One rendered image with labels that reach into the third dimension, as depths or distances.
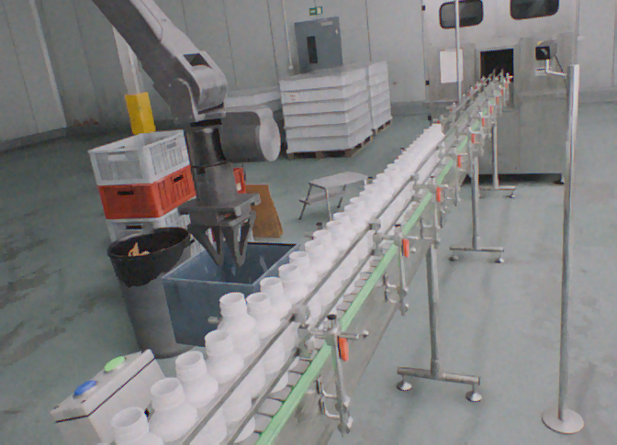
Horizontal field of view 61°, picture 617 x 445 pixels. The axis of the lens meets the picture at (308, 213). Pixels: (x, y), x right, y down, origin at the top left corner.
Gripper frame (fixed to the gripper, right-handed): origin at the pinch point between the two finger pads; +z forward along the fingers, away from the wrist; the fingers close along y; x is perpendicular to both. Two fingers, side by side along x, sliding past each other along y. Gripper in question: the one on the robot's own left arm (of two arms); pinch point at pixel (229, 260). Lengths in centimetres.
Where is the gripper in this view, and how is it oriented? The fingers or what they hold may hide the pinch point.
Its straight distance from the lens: 77.8
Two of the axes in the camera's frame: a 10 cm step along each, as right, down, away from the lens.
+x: -3.9, 3.2, -8.6
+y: -9.1, 0.0, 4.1
